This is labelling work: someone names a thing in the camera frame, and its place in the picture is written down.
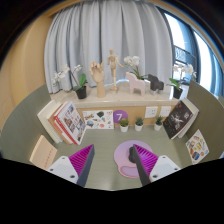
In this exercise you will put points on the white sticker picture card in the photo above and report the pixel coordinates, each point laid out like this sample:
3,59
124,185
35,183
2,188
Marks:
97,120

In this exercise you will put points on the small succulent in white pot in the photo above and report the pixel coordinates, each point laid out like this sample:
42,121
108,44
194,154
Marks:
157,126
124,128
139,127

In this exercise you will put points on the black cover book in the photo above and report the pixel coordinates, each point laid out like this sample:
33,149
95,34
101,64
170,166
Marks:
177,119

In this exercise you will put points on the purple round number sign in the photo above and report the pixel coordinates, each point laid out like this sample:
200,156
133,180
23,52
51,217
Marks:
120,116

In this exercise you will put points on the white wall socket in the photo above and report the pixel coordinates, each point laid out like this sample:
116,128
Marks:
151,112
165,111

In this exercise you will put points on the red-edged picture book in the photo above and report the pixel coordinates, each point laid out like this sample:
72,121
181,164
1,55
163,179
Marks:
70,121

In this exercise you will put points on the pink horse figurine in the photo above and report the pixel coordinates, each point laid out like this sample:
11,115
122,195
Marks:
136,85

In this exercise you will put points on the wooden hand model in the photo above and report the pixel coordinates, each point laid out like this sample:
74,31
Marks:
98,75

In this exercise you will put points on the wooden artist mannequin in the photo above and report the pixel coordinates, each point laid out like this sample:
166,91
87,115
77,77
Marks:
113,63

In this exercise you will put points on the wooden ledge shelf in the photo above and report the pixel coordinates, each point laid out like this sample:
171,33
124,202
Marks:
116,100

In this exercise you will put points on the white food illustration card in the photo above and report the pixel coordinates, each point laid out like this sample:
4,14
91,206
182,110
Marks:
196,146

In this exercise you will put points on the beige card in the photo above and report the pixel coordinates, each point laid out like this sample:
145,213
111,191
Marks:
43,153

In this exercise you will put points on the dark grey horse figurine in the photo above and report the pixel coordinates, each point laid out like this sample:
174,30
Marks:
156,83

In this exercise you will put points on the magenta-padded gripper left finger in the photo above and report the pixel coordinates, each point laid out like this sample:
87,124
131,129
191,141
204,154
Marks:
63,166

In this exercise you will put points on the green felt partition panel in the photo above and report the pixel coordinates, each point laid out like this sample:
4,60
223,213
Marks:
20,123
211,116

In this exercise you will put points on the thick white book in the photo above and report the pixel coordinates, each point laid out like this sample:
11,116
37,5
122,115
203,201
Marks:
45,116

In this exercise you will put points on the dark-framed window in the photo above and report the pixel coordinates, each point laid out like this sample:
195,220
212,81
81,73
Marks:
196,50

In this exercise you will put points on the purple round mouse pad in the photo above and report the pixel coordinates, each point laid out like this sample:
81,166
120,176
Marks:
121,156

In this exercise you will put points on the light grey curtain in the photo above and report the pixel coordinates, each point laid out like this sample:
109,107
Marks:
106,36

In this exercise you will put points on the orange-brown book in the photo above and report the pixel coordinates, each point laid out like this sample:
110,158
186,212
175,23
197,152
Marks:
57,131

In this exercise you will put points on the white orchid in black pot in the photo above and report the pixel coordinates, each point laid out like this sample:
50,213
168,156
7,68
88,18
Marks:
81,92
131,60
177,92

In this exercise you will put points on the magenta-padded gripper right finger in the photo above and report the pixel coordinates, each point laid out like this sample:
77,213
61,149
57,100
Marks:
163,166

